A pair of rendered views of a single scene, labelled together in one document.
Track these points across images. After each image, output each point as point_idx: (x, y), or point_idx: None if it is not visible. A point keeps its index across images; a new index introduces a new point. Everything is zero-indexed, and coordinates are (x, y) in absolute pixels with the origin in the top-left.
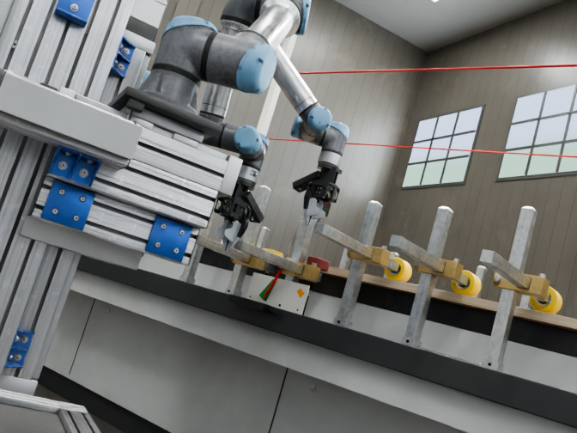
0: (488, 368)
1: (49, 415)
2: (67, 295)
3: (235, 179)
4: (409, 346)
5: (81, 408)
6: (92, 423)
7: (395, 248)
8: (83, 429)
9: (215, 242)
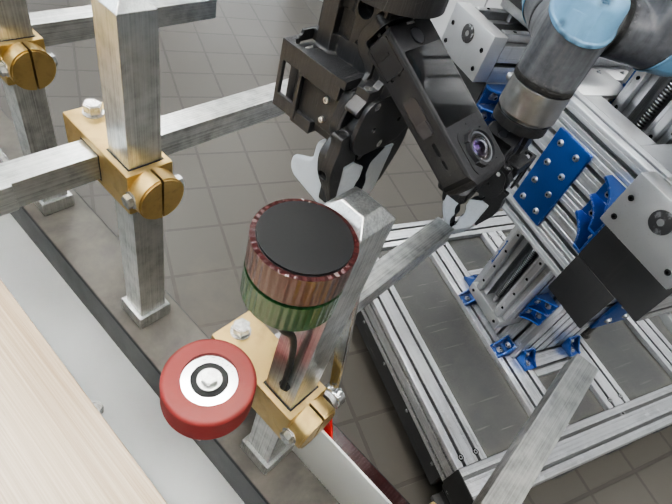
0: (0, 108)
1: (485, 442)
2: (515, 234)
3: (447, 27)
4: (73, 188)
5: (474, 487)
6: (436, 418)
7: (198, 19)
8: (432, 383)
9: (545, 400)
